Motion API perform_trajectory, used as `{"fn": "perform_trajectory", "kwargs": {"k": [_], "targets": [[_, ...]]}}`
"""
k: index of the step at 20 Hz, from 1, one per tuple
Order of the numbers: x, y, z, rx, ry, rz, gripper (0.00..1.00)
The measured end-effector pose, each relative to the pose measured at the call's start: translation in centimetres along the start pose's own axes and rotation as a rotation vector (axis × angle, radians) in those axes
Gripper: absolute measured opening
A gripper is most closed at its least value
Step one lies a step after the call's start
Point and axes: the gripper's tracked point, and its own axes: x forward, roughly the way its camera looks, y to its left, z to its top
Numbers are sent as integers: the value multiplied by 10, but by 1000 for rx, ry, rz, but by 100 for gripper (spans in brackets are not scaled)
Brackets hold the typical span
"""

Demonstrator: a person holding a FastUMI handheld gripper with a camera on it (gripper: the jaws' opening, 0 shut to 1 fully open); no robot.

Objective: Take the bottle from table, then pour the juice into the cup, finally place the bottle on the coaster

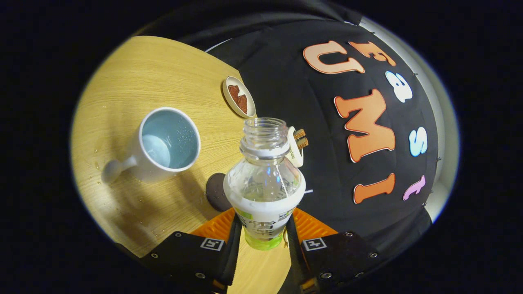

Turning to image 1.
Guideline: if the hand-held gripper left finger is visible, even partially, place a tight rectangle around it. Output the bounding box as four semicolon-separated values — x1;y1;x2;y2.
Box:
141;208;242;292

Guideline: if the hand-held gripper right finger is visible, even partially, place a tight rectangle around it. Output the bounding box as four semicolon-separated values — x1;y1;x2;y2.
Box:
286;207;382;292

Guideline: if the dark round coaster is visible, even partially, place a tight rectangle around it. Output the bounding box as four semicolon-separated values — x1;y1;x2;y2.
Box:
205;173;233;212

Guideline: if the clear juice bottle green label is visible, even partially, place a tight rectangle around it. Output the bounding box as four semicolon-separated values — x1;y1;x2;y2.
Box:
223;118;306;251

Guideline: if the white cup with handle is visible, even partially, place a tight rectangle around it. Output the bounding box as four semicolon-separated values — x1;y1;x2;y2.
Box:
101;107;201;184

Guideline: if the cream toaster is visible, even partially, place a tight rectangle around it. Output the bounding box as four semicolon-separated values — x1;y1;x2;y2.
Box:
286;126;305;168

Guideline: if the beige oval plate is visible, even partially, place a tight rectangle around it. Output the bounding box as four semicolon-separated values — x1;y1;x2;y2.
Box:
222;76;257;119

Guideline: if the wooden table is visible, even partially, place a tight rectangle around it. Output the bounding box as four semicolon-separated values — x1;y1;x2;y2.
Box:
70;36;295;294

